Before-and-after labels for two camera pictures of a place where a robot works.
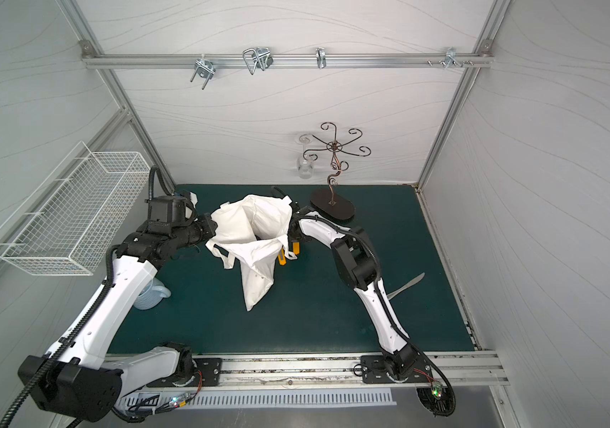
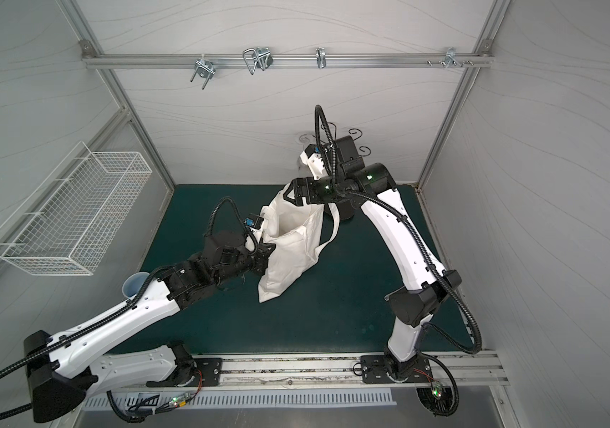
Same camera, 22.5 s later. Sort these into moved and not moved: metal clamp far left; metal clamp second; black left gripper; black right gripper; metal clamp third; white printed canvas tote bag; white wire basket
Moved: black right gripper; white printed canvas tote bag; black left gripper
Not moved: white wire basket; metal clamp second; metal clamp far left; metal clamp third
